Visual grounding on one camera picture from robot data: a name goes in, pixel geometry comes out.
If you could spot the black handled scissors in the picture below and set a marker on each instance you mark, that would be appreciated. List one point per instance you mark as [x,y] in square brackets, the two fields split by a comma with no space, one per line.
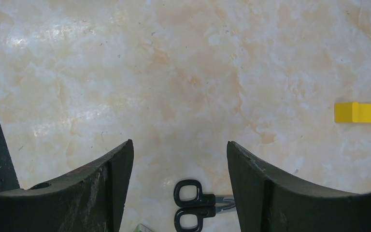
[203,205]

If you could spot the small green box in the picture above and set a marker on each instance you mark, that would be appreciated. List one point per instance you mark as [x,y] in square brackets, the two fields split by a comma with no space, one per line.
[142,228]

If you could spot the yellow plastic block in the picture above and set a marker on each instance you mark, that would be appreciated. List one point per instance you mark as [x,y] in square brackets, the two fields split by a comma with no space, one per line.
[352,112]

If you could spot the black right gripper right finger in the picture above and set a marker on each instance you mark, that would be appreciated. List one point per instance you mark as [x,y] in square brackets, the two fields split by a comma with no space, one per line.
[269,199]

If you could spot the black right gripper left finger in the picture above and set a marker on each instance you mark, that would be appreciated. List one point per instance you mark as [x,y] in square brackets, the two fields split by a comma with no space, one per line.
[90,198]

